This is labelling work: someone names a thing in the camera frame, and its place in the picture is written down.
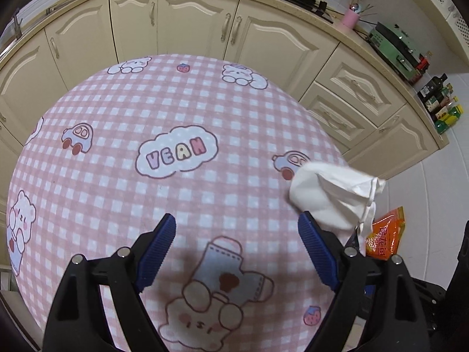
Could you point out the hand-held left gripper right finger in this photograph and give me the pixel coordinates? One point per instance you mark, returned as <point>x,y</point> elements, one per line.
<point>318,253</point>

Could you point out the pink utensil holder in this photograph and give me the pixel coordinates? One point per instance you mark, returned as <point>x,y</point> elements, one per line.
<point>350,18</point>

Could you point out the white tissue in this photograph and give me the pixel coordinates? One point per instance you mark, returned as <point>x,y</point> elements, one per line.
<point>329,187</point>

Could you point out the stainless steel sink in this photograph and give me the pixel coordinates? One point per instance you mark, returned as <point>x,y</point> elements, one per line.
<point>55,7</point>

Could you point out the steel kitchen faucet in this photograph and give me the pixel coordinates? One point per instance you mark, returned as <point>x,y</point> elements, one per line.
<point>16,25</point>

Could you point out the cream base kitchen cabinets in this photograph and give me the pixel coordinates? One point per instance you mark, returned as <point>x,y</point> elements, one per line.
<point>274,44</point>

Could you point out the beige kitchen countertop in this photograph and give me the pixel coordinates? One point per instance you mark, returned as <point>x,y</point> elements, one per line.
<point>342,35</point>

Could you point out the green electric cooker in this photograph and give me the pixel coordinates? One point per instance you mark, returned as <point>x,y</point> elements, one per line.
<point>395,44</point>

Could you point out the row of condiment bottles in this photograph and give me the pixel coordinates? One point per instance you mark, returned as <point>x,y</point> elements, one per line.
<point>436,95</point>

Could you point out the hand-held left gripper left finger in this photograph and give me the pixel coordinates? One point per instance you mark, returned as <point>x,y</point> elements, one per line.
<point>155,253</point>

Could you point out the pink checked tablecloth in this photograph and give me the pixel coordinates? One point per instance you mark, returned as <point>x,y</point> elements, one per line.
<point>146,198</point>

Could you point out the orange red snack packet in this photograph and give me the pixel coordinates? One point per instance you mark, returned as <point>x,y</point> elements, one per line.
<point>384,238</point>

